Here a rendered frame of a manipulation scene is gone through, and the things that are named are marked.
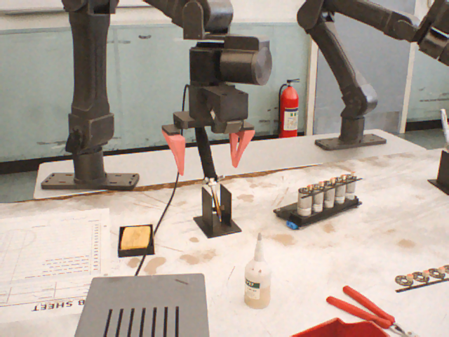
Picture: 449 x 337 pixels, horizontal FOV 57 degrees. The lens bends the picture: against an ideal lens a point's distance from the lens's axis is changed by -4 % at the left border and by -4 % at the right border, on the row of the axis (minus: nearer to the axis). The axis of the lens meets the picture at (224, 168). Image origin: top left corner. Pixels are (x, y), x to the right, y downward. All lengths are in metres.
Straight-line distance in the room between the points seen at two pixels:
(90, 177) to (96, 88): 0.19
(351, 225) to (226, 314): 0.31
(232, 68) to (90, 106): 0.32
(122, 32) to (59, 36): 0.43
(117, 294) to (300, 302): 0.25
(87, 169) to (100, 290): 0.50
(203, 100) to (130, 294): 0.34
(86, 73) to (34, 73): 2.39
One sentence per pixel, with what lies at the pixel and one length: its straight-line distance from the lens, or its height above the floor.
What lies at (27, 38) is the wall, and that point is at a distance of 3.20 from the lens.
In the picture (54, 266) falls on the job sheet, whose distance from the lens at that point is 0.68.
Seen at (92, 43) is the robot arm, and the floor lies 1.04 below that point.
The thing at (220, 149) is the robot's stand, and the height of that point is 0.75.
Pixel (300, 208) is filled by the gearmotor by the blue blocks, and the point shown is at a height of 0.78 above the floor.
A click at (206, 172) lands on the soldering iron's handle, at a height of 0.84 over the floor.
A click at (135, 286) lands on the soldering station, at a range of 0.44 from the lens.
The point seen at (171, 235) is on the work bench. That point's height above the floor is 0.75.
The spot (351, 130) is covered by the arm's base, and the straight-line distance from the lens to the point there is 1.19.
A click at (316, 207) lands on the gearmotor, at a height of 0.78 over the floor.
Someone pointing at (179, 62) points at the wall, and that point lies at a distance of 3.28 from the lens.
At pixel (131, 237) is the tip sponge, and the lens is 0.69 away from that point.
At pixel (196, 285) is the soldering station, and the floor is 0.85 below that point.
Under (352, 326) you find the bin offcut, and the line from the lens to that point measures 0.49.
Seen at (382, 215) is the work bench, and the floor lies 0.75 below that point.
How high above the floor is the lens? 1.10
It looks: 21 degrees down
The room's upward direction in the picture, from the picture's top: straight up
